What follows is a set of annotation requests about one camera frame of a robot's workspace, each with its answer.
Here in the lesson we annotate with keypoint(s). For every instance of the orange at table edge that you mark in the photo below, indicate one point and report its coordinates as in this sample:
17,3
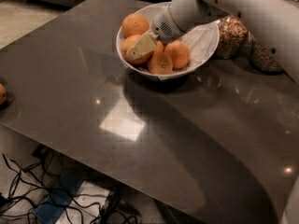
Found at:
3,94

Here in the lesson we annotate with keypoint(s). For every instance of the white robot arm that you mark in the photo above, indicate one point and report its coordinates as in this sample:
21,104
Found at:
274,23

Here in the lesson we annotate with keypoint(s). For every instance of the glass jar of nuts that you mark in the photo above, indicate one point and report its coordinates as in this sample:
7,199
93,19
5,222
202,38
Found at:
233,34

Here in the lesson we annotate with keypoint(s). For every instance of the small middle orange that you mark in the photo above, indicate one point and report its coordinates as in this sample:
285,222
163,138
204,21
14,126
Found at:
159,47

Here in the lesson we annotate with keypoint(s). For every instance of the glass jar of grains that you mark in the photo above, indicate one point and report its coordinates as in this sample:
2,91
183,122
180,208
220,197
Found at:
262,59

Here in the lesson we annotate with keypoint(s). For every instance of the white bowl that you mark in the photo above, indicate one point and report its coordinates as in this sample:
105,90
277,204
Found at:
202,47

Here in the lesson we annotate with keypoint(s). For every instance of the orange front with stem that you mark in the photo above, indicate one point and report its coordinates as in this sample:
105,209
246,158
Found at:
160,63

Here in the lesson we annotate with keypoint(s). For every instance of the blue mat on floor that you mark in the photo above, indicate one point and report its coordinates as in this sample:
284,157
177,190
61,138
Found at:
63,193

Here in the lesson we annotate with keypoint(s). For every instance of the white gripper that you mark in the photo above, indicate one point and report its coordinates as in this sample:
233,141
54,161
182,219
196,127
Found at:
163,24

